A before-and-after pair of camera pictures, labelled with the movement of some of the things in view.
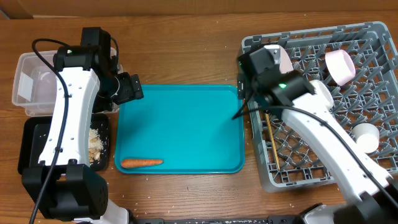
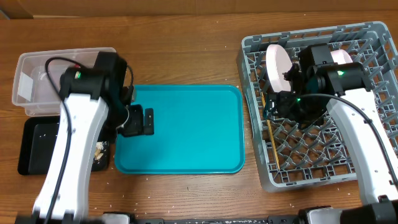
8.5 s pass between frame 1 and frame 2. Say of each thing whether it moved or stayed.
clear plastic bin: stayed
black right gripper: moved
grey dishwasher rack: stayed
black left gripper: moved
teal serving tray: stayed
